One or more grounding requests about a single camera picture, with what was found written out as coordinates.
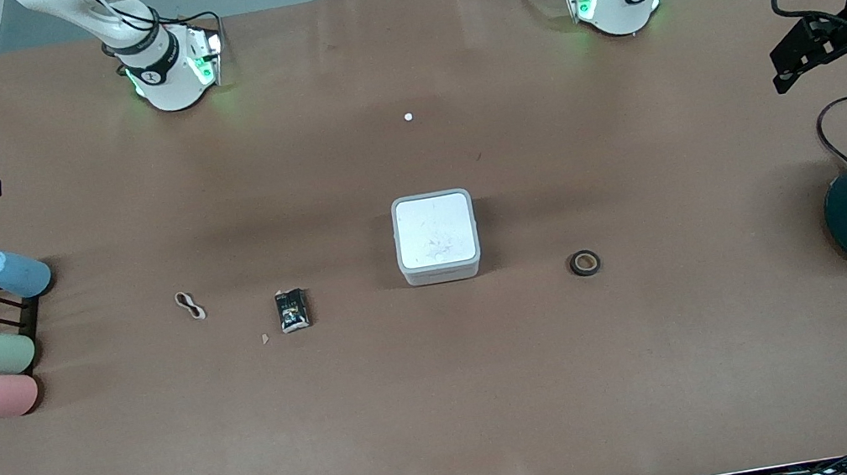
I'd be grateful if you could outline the black tissue packet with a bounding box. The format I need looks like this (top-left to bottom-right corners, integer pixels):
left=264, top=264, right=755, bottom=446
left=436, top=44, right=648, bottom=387
left=274, top=287, right=313, bottom=335

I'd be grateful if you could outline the white square trash bin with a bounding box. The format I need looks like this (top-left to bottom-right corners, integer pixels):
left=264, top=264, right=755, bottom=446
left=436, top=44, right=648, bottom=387
left=388, top=186, right=486, bottom=290

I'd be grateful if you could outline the light blue plastic cup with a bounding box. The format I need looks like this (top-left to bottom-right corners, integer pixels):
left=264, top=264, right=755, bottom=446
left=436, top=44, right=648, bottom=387
left=0, top=242, right=56, bottom=304

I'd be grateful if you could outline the white looped rubber band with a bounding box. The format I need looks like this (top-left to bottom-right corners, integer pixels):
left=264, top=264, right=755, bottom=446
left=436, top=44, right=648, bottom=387
left=174, top=289, right=208, bottom=325

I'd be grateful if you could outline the dark tape roll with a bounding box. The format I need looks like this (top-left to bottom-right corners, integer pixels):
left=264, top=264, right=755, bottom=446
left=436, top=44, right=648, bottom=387
left=568, top=248, right=604, bottom=279

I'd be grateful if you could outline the brown table cover sheet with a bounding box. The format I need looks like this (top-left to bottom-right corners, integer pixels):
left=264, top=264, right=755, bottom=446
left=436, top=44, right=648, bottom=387
left=0, top=0, right=847, bottom=475

